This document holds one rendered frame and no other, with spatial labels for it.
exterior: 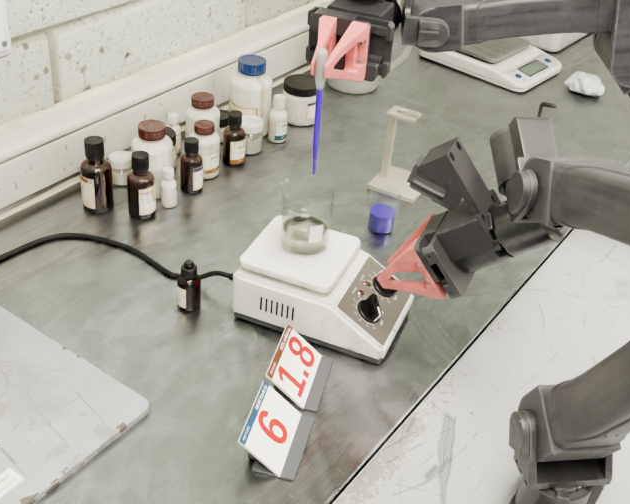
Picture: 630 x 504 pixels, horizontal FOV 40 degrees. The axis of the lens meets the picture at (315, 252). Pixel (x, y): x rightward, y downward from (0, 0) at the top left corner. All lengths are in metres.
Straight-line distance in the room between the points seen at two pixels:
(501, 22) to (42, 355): 0.67
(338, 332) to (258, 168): 0.45
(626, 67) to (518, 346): 0.37
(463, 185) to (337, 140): 0.67
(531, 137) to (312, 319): 0.34
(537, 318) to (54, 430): 0.62
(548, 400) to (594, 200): 0.19
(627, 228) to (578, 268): 0.60
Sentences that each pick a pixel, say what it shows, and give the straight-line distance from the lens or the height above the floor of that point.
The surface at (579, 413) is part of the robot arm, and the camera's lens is 0.76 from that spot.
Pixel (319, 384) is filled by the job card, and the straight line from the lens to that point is 0.99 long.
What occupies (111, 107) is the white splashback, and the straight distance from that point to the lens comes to 1.35.
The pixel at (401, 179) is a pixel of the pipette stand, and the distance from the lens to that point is 1.39.
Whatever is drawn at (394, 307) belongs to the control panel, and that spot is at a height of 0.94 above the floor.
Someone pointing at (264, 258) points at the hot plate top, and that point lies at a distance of 1.03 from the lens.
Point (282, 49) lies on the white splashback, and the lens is 1.66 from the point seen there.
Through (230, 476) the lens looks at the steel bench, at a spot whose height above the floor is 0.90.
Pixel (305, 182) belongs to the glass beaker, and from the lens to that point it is 1.05.
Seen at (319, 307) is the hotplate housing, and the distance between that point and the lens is 1.00.
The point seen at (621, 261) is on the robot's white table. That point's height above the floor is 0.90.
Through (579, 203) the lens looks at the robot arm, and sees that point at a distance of 0.74.
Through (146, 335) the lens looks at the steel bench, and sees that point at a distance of 1.05.
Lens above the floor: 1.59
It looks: 35 degrees down
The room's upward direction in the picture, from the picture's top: 6 degrees clockwise
